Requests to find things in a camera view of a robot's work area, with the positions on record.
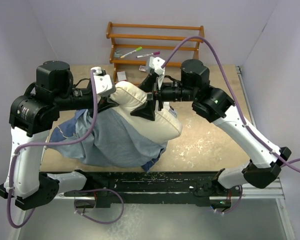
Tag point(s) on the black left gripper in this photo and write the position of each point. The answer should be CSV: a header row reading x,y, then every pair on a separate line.
x,y
104,102

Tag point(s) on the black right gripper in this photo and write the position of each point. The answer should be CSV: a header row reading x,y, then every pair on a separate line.
x,y
147,86

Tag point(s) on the cream white pillow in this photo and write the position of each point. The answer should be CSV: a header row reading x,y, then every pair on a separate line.
x,y
158,126

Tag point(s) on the blue printed pillowcase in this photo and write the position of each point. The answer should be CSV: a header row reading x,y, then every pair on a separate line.
x,y
112,143

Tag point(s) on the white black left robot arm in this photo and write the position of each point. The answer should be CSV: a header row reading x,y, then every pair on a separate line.
x,y
31,119

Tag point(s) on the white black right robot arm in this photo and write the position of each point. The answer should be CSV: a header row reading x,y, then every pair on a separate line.
x,y
217,107

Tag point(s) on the white red label card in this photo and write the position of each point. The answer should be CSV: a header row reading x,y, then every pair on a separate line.
x,y
142,68

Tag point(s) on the white red small box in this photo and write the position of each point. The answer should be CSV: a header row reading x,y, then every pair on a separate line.
x,y
121,76

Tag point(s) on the magenta cap marker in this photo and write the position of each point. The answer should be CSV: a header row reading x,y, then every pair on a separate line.
x,y
148,54

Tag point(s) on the green cap marker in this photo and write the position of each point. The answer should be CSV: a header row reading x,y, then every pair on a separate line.
x,y
131,52

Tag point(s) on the pale green small clips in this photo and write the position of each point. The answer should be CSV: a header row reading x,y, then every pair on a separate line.
x,y
117,54

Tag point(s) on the wooden slatted rack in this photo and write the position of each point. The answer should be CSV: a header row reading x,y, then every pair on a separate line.
x,y
125,48

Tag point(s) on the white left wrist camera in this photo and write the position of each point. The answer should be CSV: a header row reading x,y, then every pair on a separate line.
x,y
104,84

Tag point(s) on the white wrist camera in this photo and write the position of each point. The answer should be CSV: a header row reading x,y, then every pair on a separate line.
x,y
156,64
104,84

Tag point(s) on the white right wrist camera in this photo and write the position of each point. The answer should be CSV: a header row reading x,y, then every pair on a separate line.
x,y
156,64

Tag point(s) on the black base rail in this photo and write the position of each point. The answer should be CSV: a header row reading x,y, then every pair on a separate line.
x,y
184,187

